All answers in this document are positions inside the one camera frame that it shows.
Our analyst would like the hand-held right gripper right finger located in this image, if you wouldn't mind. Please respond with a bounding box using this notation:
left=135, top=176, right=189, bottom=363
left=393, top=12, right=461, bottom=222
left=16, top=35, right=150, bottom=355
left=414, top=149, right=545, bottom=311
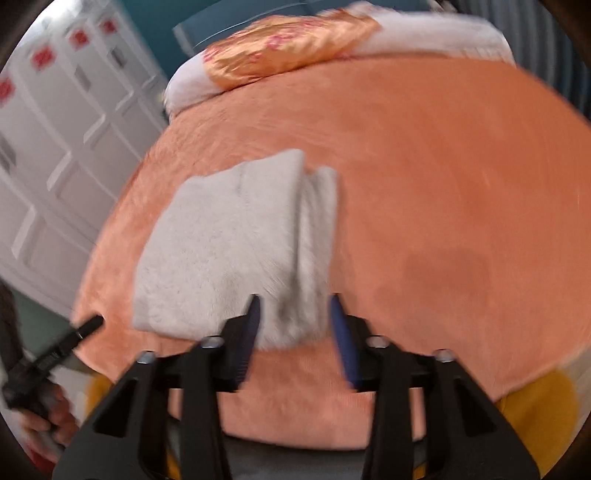
left=329, top=294, right=541, bottom=480

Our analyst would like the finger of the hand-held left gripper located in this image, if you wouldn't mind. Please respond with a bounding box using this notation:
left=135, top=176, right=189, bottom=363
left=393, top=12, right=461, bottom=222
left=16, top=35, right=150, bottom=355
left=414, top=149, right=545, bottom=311
left=39, top=315, right=103, bottom=367

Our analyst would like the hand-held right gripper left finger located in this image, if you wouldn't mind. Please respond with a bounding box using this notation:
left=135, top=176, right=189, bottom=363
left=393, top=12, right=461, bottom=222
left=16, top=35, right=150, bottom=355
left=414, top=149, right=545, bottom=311
left=52, top=294, right=262, bottom=480

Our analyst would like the grey knit sweater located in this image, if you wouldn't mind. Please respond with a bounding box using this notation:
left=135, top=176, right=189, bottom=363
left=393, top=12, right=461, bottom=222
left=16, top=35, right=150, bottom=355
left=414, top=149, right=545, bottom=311
left=131, top=148, right=340, bottom=350

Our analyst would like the person's left hand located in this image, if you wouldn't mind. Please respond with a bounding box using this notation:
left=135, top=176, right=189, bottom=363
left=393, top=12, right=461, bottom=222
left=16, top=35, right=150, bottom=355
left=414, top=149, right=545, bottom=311
left=21, top=383, right=79, bottom=445

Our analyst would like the orange fleece blanket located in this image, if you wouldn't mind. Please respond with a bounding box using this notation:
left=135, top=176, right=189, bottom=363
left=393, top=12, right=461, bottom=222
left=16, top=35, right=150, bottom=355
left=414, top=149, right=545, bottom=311
left=69, top=55, right=591, bottom=450

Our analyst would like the white panelled wardrobe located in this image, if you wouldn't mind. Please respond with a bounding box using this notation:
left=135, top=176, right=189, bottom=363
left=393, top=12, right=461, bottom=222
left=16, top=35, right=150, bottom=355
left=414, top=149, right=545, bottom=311
left=0, top=0, right=169, bottom=319

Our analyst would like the yellow cloth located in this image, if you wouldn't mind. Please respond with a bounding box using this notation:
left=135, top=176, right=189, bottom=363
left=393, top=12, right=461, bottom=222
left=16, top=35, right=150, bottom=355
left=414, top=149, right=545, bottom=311
left=85, top=368, right=581, bottom=480

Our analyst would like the orange floral satin quilt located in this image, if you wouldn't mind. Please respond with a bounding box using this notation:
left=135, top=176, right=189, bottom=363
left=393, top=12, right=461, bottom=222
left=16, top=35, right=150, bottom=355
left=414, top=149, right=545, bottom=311
left=203, top=10, right=382, bottom=90

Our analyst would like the grey striped curtain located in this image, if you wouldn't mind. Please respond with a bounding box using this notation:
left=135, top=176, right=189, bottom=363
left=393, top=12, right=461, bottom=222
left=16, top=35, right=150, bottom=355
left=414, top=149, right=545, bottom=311
left=462, top=0, right=583, bottom=107

